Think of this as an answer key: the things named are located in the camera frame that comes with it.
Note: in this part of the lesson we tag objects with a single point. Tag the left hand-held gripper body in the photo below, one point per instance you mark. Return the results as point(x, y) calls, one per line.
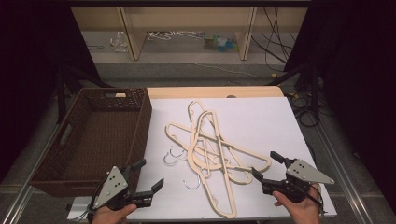
point(112, 186)

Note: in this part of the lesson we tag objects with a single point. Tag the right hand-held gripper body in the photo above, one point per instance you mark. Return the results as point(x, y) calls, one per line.
point(303, 174)

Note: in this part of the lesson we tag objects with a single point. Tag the cream plastic clothes hanger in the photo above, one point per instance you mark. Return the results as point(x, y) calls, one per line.
point(229, 215)
point(190, 110)
point(249, 151)

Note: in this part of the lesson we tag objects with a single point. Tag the brown woven basket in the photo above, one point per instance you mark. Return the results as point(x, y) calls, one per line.
point(99, 140)

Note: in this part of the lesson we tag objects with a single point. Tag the person's left hand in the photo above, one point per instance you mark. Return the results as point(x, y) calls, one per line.
point(109, 216)

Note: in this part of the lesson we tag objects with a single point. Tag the person's right hand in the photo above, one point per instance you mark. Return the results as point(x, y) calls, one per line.
point(305, 211)

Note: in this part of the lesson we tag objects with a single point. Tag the white table mat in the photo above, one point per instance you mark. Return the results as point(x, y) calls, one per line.
point(264, 124)

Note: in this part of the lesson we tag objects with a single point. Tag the black metal stand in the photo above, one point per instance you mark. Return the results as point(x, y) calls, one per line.
point(313, 84)
point(62, 93)

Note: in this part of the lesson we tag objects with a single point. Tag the dark curtain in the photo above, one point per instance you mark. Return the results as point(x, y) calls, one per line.
point(358, 77)
point(28, 77)

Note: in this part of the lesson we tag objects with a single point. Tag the clear plastic wrap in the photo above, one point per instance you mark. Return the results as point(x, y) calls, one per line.
point(120, 42)

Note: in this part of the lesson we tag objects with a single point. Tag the pile of colourful small things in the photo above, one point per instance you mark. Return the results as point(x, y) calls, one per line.
point(221, 43)

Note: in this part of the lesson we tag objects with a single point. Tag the white hangers on floor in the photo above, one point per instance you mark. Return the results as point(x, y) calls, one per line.
point(162, 35)

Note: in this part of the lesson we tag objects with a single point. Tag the light wooden shelf unit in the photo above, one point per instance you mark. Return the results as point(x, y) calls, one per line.
point(186, 18)

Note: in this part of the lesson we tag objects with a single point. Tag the grey metal floor rail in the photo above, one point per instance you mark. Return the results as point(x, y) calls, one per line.
point(345, 177)
point(21, 196)

